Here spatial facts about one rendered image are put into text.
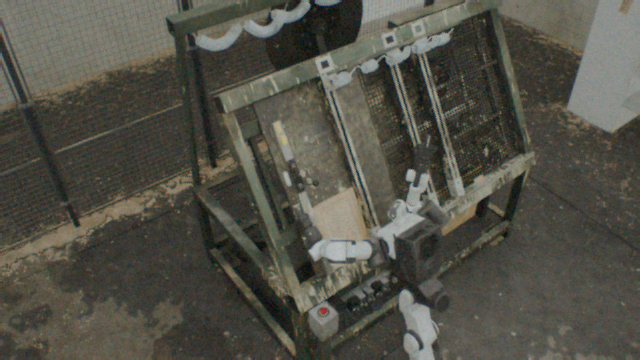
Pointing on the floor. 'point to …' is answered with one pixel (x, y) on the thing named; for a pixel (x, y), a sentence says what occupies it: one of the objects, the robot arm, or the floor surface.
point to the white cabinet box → (610, 67)
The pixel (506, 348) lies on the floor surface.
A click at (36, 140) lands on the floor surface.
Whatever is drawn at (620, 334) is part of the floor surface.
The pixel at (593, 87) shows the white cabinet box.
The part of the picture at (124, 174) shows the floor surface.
